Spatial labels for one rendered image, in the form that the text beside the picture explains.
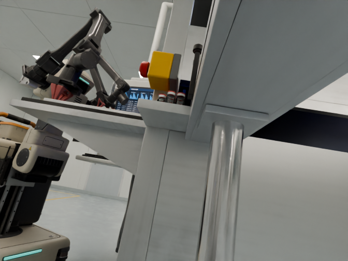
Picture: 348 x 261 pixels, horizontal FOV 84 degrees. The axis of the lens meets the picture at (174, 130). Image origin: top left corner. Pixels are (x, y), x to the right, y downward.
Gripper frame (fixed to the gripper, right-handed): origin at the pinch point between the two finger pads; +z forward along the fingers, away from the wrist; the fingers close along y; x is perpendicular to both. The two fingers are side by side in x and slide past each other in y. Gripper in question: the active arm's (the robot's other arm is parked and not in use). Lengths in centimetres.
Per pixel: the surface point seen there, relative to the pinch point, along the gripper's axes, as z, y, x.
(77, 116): 2.8, 16.4, -9.6
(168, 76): -11.5, 39.6, -19.2
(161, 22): -131, -20, 96
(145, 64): -13.8, 32.6, -18.0
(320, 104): -22, 80, -8
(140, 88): -54, -11, 89
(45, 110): 4.1, 7.6, -10.6
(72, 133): 7.3, 12.2, -1.9
